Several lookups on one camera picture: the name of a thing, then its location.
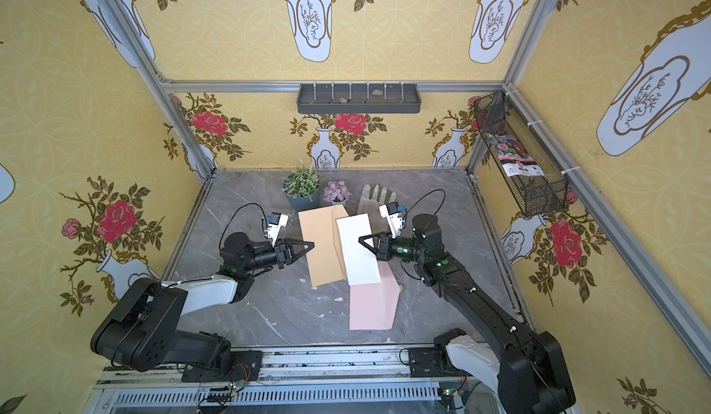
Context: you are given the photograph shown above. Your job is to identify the purple flowers in white pot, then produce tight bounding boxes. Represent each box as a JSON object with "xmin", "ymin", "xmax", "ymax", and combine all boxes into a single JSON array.
[{"xmin": 323, "ymin": 180, "xmax": 352, "ymax": 205}]

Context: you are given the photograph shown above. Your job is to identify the black wire mesh basket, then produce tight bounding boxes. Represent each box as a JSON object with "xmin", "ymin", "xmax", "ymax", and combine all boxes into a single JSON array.
[{"xmin": 473, "ymin": 93, "xmax": 568, "ymax": 217}]

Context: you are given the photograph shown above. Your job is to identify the pink envelope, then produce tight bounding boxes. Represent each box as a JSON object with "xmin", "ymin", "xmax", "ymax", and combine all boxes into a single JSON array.
[{"xmin": 349, "ymin": 261, "xmax": 402, "ymax": 331}]

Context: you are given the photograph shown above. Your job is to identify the brown kraft envelope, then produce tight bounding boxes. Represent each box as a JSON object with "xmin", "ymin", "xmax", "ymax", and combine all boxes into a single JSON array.
[{"xmin": 298, "ymin": 205, "xmax": 348, "ymax": 287}]

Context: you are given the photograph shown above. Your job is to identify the green plant in blue pot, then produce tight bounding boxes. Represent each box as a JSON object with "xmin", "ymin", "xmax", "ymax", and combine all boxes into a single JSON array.
[{"xmin": 283, "ymin": 167, "xmax": 320, "ymax": 212}]

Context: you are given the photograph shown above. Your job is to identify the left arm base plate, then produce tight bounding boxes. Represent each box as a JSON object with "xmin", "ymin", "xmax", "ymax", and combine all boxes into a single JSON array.
[{"xmin": 181, "ymin": 349, "xmax": 263, "ymax": 383}]

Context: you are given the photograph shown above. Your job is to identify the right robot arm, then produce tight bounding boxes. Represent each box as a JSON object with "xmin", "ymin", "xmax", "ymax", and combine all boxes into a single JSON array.
[{"xmin": 358, "ymin": 214, "xmax": 576, "ymax": 413}]

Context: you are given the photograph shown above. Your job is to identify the grey wall shelf tray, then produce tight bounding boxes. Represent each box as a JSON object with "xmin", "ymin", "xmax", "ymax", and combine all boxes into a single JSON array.
[{"xmin": 296, "ymin": 82, "xmax": 422, "ymax": 115}]

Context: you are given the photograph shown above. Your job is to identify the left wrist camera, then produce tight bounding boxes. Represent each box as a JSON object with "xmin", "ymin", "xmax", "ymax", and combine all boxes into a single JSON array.
[{"xmin": 264, "ymin": 212, "xmax": 289, "ymax": 247}]

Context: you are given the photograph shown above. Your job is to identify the dirty white work glove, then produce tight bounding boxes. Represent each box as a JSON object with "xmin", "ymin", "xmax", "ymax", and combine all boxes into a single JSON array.
[{"xmin": 357, "ymin": 184, "xmax": 397, "ymax": 234}]

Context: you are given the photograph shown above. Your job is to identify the seed packet in basket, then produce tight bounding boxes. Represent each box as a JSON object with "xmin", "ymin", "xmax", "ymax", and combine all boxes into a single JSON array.
[{"xmin": 485, "ymin": 134, "xmax": 544, "ymax": 177}]

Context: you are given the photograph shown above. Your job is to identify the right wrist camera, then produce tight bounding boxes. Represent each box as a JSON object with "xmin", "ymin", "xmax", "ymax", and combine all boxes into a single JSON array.
[{"xmin": 379, "ymin": 201, "xmax": 407, "ymax": 238}]

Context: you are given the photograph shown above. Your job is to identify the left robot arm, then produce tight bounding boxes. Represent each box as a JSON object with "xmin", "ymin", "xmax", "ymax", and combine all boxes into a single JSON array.
[{"xmin": 90, "ymin": 232, "xmax": 315, "ymax": 376}]

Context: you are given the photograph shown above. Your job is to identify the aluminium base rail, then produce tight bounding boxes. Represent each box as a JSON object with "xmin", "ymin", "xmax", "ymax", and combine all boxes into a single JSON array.
[{"xmin": 83, "ymin": 339, "xmax": 504, "ymax": 413}]

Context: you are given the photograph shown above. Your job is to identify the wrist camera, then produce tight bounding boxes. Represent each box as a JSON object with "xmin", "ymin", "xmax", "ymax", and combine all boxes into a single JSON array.
[
  {"xmin": 379, "ymin": 201, "xmax": 407, "ymax": 238},
  {"xmin": 264, "ymin": 212, "xmax": 289, "ymax": 247}
]

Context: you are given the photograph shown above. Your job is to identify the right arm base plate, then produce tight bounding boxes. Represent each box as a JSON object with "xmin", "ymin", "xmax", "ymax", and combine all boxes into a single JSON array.
[{"xmin": 407, "ymin": 347, "xmax": 452, "ymax": 378}]

